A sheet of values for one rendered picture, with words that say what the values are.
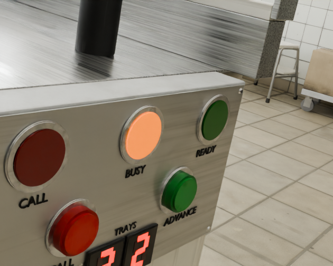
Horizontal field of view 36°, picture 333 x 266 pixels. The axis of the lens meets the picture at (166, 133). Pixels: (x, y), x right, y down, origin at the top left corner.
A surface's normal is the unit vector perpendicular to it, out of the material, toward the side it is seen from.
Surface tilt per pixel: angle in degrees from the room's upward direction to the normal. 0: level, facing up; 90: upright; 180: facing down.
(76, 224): 90
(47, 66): 0
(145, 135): 90
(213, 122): 90
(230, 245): 0
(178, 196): 90
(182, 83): 0
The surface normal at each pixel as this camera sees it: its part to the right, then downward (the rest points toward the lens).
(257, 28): -0.64, 0.14
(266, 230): 0.18, -0.93
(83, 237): 0.75, 0.33
